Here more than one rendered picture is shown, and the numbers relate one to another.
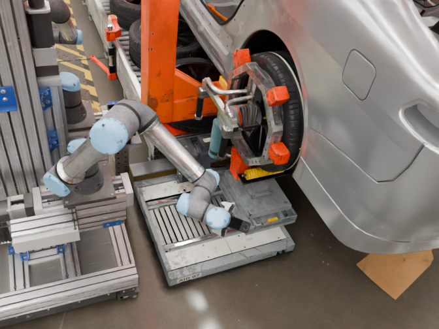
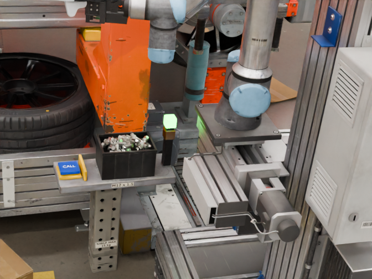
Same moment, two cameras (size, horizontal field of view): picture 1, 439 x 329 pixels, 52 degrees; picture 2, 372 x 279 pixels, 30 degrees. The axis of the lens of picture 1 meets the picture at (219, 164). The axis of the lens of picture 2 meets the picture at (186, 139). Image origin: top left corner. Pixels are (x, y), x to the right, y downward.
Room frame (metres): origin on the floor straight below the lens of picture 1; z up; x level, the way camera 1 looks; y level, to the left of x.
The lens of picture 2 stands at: (1.62, 2.77, 1.87)
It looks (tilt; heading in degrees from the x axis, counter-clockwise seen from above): 30 degrees down; 279
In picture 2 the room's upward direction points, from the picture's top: 6 degrees clockwise
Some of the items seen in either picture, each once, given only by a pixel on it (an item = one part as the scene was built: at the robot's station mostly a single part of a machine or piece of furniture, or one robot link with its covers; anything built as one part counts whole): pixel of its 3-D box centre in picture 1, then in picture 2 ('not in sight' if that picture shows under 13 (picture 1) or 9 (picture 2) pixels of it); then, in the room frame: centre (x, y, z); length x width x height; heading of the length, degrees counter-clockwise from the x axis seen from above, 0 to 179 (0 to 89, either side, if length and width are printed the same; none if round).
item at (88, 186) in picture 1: (85, 174); not in sight; (1.33, 0.57, 0.87); 0.15 x 0.15 x 0.10
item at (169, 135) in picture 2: not in sight; (169, 133); (2.03, 0.58, 0.59); 0.04 x 0.04 x 0.04; 29
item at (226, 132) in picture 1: (231, 130); (277, 7); (1.74, -0.03, 0.93); 0.09 x 0.05 x 0.05; 119
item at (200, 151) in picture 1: (203, 159); (148, 141); (2.21, 0.11, 0.26); 0.42 x 0.18 x 0.35; 119
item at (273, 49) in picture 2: (223, 146); (276, 32); (1.72, 0.00, 0.83); 0.04 x 0.04 x 0.16
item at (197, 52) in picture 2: (199, 106); (200, 35); (2.02, 0.16, 0.83); 0.04 x 0.04 x 0.16
